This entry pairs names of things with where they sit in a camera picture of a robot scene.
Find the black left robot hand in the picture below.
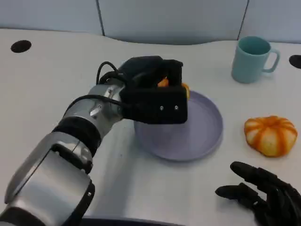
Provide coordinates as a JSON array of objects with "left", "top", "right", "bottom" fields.
[{"left": 117, "top": 55, "right": 184, "bottom": 90}]

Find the orange and white bread roll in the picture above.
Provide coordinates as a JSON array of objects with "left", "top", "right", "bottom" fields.
[
  {"left": 244, "top": 115, "right": 298, "bottom": 158},
  {"left": 157, "top": 78, "right": 190, "bottom": 99}
]

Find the lilac plate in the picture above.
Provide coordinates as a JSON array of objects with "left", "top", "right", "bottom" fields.
[{"left": 133, "top": 90, "right": 223, "bottom": 162}]

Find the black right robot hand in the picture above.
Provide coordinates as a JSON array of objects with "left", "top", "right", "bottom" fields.
[{"left": 214, "top": 161, "right": 301, "bottom": 226}]

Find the black looping arm cable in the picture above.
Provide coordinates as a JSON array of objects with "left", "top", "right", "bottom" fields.
[{"left": 96, "top": 61, "right": 129, "bottom": 88}]

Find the pale green mug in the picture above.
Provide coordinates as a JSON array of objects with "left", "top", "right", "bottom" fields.
[{"left": 231, "top": 36, "right": 281, "bottom": 84}]

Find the grey partition panel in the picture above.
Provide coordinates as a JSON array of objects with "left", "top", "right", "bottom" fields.
[
  {"left": 0, "top": 0, "right": 105, "bottom": 37},
  {"left": 237, "top": 0, "right": 301, "bottom": 45},
  {"left": 97, "top": 0, "right": 250, "bottom": 46}
]

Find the black long arm cable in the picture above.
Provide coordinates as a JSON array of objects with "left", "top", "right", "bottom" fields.
[{"left": 68, "top": 94, "right": 132, "bottom": 110}]

